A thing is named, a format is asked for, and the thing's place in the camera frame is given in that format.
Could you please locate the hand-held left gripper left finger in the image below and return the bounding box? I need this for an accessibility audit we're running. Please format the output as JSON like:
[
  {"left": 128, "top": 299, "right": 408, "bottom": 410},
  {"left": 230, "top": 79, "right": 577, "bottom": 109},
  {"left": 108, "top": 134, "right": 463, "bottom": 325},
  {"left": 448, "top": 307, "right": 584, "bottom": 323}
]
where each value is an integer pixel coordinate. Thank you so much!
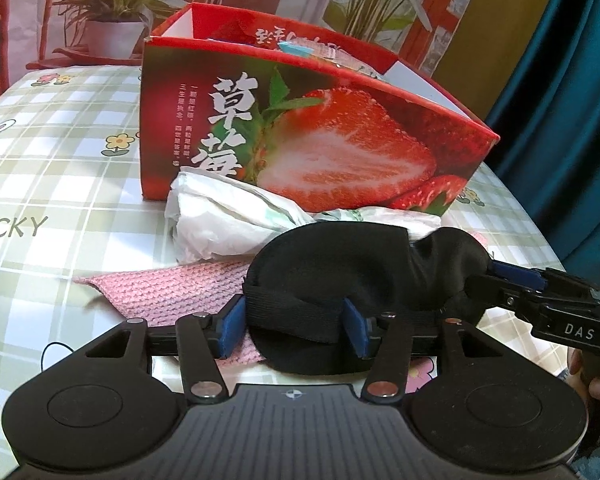
[{"left": 86, "top": 294, "right": 246, "bottom": 405}]

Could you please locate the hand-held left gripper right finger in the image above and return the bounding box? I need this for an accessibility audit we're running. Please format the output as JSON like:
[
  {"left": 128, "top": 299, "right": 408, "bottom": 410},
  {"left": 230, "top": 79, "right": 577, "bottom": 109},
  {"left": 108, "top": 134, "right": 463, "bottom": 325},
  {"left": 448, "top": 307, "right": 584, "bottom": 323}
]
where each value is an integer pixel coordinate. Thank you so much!
[{"left": 342, "top": 298, "right": 486, "bottom": 405}]

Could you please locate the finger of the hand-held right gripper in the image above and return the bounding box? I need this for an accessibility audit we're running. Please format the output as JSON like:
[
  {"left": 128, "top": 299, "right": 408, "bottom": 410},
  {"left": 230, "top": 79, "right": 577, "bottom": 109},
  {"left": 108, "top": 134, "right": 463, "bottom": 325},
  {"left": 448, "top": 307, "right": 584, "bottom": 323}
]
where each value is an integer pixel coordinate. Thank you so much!
[
  {"left": 464, "top": 273, "right": 548, "bottom": 312},
  {"left": 490, "top": 259, "right": 597, "bottom": 292}
]

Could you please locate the black sleep eye mask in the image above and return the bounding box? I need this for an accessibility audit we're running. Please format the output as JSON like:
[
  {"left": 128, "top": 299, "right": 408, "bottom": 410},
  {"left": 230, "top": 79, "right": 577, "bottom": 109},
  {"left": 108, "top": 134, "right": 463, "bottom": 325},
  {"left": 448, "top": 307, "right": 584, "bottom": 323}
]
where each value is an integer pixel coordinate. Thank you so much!
[{"left": 242, "top": 225, "right": 495, "bottom": 377}]

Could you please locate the pink knitted cloth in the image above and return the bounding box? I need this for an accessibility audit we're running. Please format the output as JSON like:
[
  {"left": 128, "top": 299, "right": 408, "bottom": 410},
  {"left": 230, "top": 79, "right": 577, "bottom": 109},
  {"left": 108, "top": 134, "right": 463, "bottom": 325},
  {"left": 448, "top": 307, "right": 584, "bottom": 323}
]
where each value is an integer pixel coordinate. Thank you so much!
[{"left": 72, "top": 230, "right": 490, "bottom": 367}]

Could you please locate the white plastic bag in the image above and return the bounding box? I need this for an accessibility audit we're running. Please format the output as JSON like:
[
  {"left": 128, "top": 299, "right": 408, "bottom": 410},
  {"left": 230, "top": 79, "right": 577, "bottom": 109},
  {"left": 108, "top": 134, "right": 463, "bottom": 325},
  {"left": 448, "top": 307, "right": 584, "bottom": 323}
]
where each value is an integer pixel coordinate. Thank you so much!
[{"left": 164, "top": 165, "right": 445, "bottom": 264}]

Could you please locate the red strawberry print box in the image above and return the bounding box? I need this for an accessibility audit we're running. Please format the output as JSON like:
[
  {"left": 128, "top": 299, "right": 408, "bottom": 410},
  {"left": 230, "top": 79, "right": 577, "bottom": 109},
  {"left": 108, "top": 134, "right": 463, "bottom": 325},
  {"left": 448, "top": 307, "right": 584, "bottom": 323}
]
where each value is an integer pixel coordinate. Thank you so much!
[{"left": 139, "top": 2, "right": 502, "bottom": 214}]

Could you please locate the teal curtain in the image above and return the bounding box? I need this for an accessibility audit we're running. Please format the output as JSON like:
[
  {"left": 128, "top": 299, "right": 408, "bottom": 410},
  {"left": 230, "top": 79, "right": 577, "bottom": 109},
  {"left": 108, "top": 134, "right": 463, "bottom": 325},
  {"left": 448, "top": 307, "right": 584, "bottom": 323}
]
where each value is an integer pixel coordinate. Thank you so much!
[{"left": 484, "top": 0, "right": 600, "bottom": 292}]

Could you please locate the green checked tablecloth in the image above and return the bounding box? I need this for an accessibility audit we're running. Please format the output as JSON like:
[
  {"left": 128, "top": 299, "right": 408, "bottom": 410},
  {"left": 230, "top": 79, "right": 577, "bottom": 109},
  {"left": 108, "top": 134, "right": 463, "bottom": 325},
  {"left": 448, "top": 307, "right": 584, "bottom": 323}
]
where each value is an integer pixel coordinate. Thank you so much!
[{"left": 0, "top": 59, "right": 567, "bottom": 413}]

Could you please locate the clear plastic wrapper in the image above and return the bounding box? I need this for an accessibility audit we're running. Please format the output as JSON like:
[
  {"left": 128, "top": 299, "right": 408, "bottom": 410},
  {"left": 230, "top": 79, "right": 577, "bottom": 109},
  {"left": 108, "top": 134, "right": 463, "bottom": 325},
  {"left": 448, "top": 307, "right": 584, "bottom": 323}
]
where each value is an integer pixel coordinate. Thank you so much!
[{"left": 277, "top": 40, "right": 348, "bottom": 66}]

